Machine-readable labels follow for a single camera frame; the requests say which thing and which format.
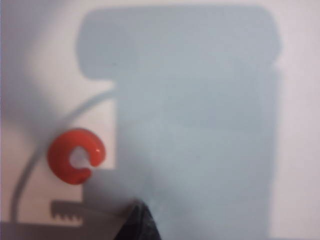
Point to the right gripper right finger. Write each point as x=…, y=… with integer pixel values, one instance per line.
x=140, y=225

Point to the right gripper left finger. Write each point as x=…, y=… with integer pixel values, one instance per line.
x=100, y=227

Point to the orange letter c magnet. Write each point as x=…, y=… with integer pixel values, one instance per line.
x=57, y=155

